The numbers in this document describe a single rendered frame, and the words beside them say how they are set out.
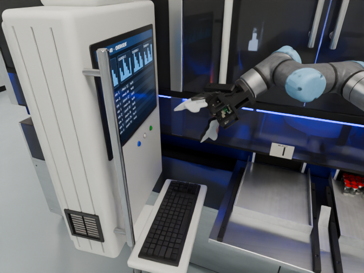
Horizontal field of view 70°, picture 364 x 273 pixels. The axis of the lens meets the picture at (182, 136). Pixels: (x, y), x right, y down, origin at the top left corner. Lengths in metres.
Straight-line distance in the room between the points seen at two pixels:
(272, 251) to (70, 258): 1.48
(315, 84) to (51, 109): 0.61
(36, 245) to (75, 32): 1.84
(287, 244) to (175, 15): 0.87
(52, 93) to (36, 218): 1.86
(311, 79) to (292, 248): 0.54
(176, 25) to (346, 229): 0.93
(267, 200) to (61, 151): 0.74
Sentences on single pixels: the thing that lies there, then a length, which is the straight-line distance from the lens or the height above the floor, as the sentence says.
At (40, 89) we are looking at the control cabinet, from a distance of 0.67.
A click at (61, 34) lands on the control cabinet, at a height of 1.51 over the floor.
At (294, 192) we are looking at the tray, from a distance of 1.14.
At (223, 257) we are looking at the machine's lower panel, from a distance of 1.64.
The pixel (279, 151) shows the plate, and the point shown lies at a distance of 1.11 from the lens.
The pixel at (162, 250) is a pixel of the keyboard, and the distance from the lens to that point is 0.94.
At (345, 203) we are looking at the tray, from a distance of 1.18.
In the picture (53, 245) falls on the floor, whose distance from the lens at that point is 2.19.
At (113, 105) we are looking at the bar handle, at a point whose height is 1.36.
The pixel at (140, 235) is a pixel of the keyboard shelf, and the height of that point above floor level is 0.80.
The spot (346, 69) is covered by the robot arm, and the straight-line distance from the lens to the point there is 0.74.
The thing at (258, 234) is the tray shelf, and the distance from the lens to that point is 0.95.
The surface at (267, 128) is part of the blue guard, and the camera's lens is 1.07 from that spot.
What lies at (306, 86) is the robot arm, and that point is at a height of 1.40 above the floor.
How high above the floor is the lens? 1.59
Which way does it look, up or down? 30 degrees down
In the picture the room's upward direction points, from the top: straight up
